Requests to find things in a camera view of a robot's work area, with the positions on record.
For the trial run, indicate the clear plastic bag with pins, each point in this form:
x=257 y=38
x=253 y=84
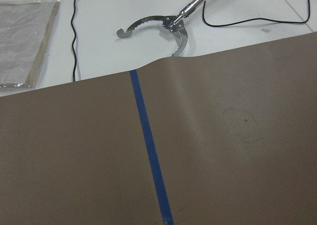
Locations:
x=26 y=28

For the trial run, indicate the metal reacher grabber tool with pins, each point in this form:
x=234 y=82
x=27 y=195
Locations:
x=172 y=23

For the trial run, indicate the brown paper table cover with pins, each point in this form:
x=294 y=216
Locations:
x=224 y=139

